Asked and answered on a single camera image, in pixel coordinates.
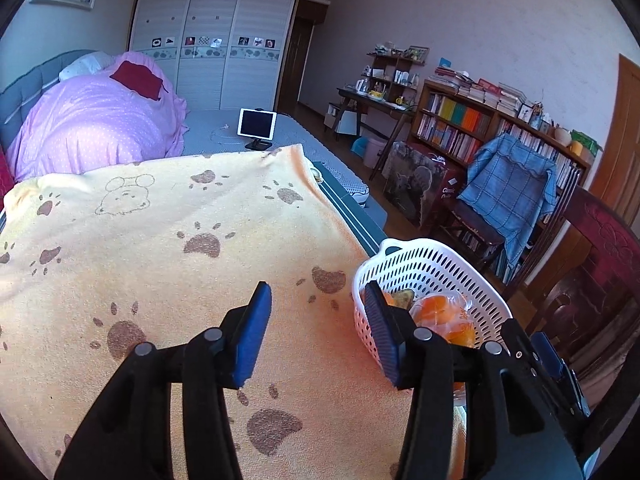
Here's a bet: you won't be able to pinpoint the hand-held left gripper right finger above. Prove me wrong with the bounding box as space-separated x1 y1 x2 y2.
363 281 583 480

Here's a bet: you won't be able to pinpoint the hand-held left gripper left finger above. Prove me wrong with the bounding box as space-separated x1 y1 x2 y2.
54 281 273 480

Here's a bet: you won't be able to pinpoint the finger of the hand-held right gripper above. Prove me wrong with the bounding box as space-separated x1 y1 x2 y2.
501 317 593 418

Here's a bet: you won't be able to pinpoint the white perforated plastic basket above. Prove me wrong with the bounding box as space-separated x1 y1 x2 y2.
352 238 515 411

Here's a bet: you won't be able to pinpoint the carved dark wooden chair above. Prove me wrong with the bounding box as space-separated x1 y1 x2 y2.
500 185 640 461

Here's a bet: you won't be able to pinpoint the green striped tablecloth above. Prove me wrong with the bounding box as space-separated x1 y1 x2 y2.
309 160 390 261

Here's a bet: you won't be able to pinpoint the plain dark wooden chair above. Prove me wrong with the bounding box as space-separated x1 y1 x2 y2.
437 132 558 271

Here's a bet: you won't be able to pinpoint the sheep print cardboard box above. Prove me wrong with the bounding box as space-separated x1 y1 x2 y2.
382 141 466 228

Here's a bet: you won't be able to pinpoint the yellow paw-print blanket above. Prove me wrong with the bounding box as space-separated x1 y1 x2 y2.
0 144 468 480

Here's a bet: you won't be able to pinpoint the blue knitted blanket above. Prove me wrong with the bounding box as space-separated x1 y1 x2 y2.
459 133 558 266

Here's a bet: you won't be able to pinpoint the white waste bin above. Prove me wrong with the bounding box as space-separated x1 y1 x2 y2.
362 136 388 168

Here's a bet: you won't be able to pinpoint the grey bed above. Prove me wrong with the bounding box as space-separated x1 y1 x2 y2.
0 50 388 221

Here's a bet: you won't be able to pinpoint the white tablet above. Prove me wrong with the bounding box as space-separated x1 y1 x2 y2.
237 108 277 142

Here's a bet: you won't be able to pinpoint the green box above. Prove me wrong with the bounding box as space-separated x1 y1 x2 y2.
570 130 603 156

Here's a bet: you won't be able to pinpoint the white drawer cabinet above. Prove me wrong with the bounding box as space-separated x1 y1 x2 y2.
324 102 351 136

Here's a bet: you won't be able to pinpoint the wooden bookshelf with books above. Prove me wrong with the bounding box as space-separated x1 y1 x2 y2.
410 78 593 286

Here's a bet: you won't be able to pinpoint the light wooden door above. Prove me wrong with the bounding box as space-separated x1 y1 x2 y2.
587 54 640 221

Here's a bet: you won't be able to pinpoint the dark wooden desk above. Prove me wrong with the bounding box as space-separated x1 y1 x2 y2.
332 87 416 181

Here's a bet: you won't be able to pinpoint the stacks of books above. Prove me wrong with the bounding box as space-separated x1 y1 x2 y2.
432 66 531 116

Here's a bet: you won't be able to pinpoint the wooden desktop shelf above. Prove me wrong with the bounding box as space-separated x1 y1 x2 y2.
367 50 426 93

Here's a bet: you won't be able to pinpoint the pink quilt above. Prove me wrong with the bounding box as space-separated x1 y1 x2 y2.
7 51 188 181

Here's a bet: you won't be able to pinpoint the dark wooden door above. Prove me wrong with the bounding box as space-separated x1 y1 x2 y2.
280 0 331 111

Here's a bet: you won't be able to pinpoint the red pillow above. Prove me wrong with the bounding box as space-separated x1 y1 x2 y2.
110 61 165 101

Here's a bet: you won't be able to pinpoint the red blanket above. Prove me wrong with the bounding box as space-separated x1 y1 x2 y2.
0 150 16 196

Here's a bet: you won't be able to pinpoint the white pillow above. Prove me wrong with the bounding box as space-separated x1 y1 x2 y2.
59 51 116 82

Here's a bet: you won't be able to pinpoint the white sliding door wardrobe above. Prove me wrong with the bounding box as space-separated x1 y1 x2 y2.
127 0 307 111

